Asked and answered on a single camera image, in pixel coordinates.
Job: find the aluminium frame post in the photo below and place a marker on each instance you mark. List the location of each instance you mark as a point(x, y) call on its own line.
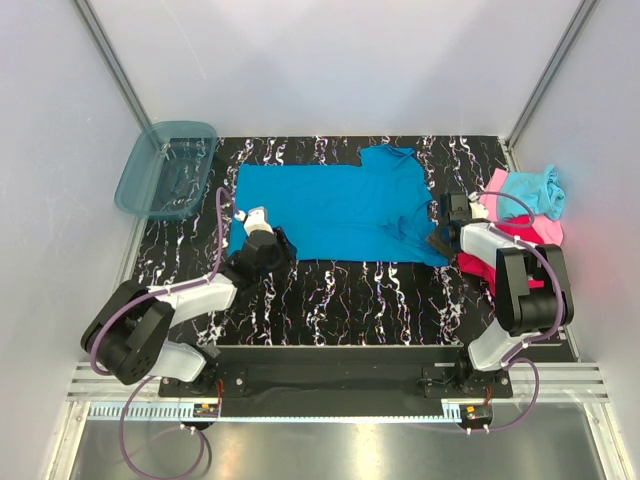
point(567, 41)
point(107, 52)

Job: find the cyan t shirt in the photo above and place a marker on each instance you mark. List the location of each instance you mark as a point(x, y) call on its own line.
point(541, 191)

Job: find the blue t shirt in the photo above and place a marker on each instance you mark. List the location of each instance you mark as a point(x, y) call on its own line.
point(377, 211)

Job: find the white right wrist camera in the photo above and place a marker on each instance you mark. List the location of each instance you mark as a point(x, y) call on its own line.
point(478, 209)

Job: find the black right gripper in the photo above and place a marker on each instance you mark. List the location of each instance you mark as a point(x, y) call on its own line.
point(434, 239)

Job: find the right aluminium frame post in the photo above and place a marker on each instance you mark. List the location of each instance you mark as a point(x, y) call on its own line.
point(567, 41)

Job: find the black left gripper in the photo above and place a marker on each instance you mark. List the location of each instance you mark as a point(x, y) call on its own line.
point(285, 250)

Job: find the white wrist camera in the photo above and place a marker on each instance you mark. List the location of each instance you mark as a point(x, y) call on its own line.
point(478, 209)
point(254, 220)

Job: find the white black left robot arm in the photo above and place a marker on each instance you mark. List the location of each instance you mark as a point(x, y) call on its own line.
point(128, 339)

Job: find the left aluminium frame post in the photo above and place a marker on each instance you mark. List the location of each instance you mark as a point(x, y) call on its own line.
point(107, 52)

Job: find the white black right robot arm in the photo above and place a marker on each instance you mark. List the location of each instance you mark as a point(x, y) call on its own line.
point(532, 290)

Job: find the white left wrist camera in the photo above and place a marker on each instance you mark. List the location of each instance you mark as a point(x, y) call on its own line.
point(254, 220)

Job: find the teal transparent plastic bin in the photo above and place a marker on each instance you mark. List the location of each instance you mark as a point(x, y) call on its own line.
point(167, 171)

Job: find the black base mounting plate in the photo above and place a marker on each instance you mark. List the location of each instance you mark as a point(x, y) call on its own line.
point(324, 382)

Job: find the magenta t shirt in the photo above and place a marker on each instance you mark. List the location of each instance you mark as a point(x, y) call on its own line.
point(470, 264)

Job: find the light pink t shirt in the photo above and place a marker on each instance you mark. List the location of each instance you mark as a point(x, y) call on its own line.
point(543, 230)

